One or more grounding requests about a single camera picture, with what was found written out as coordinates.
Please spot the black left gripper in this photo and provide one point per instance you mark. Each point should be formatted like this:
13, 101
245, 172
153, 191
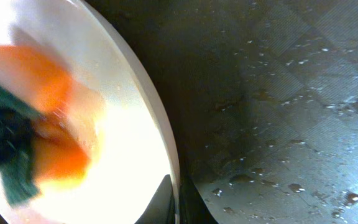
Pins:
15, 133

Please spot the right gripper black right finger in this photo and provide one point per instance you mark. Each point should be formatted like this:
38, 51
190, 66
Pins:
193, 210

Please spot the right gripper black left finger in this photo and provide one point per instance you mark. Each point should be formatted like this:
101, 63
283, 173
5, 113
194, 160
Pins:
161, 209

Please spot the green orange sponge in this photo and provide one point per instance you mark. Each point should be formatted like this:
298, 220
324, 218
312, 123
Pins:
66, 127

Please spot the pinkish plate with sauce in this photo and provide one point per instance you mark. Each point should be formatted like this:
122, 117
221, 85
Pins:
137, 148

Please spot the large brown tray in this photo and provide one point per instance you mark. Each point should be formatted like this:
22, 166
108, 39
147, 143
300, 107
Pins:
262, 97

